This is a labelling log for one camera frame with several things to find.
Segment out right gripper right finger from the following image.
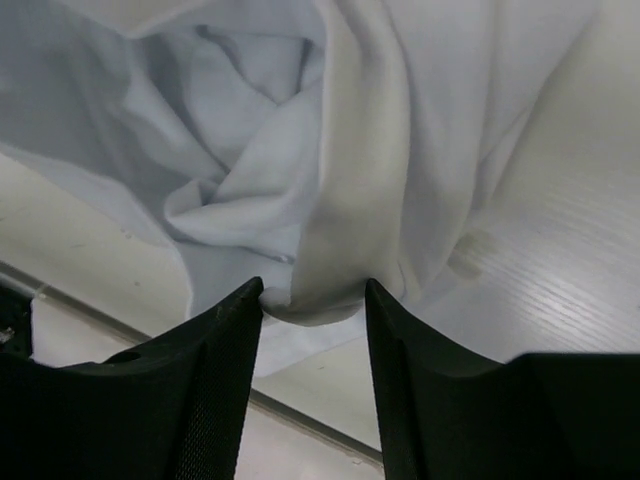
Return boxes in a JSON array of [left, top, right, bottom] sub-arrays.
[[365, 280, 639, 479]]

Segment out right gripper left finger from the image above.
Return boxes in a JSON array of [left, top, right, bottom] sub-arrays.
[[1, 278, 263, 480]]

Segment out white skirt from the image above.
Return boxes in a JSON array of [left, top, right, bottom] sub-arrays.
[[1, 1, 599, 377]]

